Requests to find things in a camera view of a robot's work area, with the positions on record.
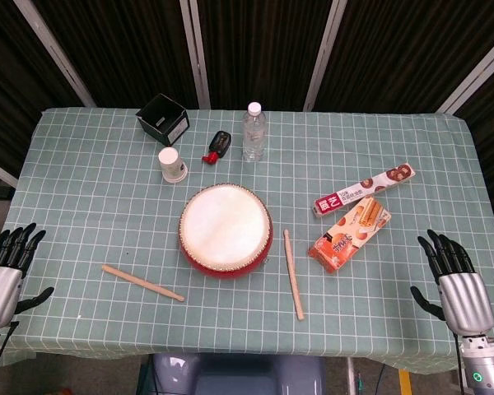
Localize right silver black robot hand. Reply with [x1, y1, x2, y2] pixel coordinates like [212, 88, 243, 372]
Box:
[410, 229, 494, 336]

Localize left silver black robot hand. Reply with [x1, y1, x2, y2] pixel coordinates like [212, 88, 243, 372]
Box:
[0, 222, 55, 331]

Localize wooden drumstick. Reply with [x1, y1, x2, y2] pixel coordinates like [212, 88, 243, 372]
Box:
[282, 229, 305, 321]
[101, 264, 186, 303]

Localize green grid-patterned tablecloth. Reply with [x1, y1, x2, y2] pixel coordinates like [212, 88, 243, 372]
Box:
[0, 107, 494, 375]

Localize red drum with white skin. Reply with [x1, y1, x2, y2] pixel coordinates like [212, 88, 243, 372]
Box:
[178, 184, 274, 281]

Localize orange biscuit box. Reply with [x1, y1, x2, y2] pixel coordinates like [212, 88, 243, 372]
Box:
[307, 196, 392, 273]

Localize long baking paper box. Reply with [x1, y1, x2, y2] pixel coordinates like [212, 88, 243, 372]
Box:
[312, 163, 417, 217]

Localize white paper cup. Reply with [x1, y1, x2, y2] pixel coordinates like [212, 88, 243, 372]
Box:
[157, 146, 189, 184]

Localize black open cardboard box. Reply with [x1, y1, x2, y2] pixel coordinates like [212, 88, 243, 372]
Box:
[135, 92, 190, 146]

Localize blue grey robot torso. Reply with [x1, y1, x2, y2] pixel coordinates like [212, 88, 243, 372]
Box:
[151, 352, 326, 395]

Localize black and red small bottle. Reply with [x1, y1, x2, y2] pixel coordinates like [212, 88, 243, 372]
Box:
[201, 130, 232, 165]

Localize clear plastic water bottle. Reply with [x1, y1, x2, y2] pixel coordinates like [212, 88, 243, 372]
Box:
[241, 101, 268, 162]

